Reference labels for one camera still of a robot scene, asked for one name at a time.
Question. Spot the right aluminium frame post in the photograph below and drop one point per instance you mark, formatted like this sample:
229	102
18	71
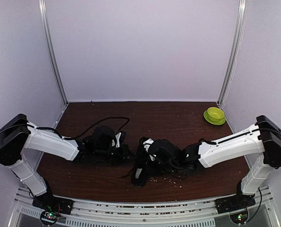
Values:
241	15

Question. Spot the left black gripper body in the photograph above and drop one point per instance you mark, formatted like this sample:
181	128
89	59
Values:
116	158

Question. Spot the left aluminium frame post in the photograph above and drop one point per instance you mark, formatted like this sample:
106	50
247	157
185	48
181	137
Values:
52	56

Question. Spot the front aluminium rail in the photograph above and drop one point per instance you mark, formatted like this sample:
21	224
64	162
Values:
193	213

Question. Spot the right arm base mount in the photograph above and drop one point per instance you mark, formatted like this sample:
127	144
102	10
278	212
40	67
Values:
237	209

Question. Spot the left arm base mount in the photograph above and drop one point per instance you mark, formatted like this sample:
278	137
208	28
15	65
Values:
51	213

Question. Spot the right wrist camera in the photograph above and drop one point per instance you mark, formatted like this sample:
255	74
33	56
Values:
147	143

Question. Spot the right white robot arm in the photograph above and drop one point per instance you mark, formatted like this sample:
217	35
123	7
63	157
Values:
262	138

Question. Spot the aluminium frame post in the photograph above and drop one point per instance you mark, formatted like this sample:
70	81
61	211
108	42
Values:
241	15
52	56

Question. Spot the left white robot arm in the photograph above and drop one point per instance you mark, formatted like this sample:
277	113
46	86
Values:
20	134

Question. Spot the green bowl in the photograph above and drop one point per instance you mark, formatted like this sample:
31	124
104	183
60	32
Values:
215	116

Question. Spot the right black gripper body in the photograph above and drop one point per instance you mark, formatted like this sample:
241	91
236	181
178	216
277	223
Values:
167	167

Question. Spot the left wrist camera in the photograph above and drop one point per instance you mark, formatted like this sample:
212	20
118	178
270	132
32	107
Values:
118	140

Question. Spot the black sneaker shoe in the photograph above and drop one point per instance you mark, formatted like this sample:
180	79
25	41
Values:
142	159

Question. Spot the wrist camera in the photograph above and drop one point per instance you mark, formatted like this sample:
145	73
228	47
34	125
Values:
118	140
147	143

